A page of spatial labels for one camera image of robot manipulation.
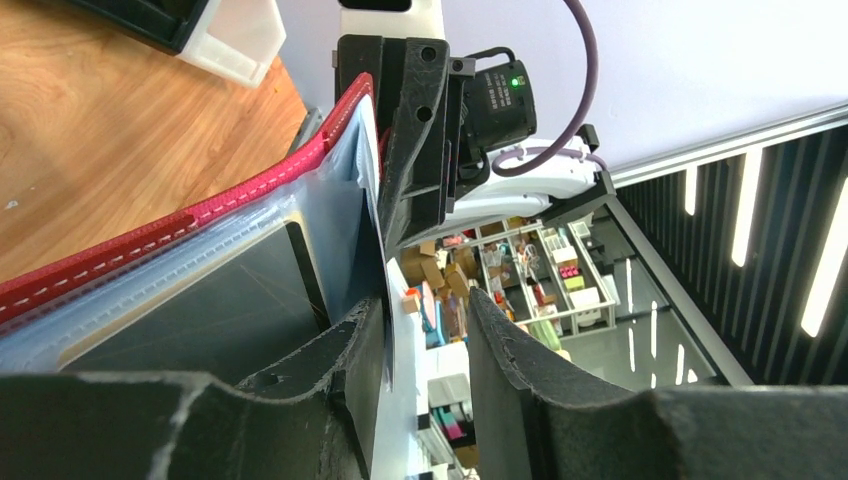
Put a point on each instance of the red leather card holder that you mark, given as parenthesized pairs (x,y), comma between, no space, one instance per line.
(159,424)

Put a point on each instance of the white bin at end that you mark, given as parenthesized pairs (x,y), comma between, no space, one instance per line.
(236,40)

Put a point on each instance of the black credit card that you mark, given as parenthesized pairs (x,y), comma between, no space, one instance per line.
(258,305)

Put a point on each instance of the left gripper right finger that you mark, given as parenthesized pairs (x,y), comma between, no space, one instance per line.
(537,415)

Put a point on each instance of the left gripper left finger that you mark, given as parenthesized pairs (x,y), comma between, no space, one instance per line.
(317,406)

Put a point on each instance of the shelf with colourful boxes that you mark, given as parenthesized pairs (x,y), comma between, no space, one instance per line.
(541,278)

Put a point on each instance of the black plastic bin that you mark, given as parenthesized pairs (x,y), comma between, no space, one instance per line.
(165,25)

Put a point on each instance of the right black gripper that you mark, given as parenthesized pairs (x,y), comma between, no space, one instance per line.
(437,118)

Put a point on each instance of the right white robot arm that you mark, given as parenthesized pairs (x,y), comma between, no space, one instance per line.
(572,183)

